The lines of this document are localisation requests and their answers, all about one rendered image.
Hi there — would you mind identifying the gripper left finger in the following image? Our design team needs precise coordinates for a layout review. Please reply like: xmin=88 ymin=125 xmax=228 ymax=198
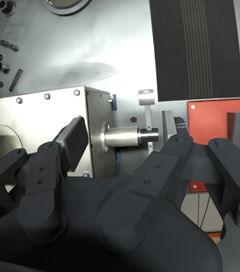
xmin=0 ymin=116 xmax=89 ymax=224

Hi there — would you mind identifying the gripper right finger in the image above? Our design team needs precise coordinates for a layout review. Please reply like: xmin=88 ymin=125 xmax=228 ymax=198
xmin=115 ymin=110 xmax=240 ymax=215

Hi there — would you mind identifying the cream metal gearbox body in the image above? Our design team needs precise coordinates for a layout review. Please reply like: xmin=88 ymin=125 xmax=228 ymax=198
xmin=0 ymin=85 xmax=118 ymax=193

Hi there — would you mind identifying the steel input shaft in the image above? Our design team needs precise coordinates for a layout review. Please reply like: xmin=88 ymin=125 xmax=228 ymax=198
xmin=100 ymin=121 xmax=159 ymax=153

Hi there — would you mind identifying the red tray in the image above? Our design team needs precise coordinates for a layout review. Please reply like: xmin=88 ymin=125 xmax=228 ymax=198
xmin=186 ymin=98 xmax=240 ymax=194

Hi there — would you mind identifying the grey turning bar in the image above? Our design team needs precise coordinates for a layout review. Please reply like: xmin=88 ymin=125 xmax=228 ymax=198
xmin=138 ymin=89 xmax=155 ymax=156

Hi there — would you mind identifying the cream cabinet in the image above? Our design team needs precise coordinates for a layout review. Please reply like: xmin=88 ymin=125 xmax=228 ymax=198
xmin=180 ymin=191 xmax=224 ymax=234

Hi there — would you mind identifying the black knurled rod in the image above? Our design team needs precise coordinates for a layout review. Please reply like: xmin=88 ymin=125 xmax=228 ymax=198
xmin=8 ymin=68 xmax=23 ymax=93

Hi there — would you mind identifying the black ribbed rubber mat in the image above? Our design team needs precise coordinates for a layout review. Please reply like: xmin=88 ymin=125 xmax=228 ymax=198
xmin=149 ymin=0 xmax=240 ymax=102

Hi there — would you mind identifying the blue mounting bracket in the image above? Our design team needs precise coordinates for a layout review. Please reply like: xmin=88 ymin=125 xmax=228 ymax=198
xmin=110 ymin=94 xmax=122 ymax=165

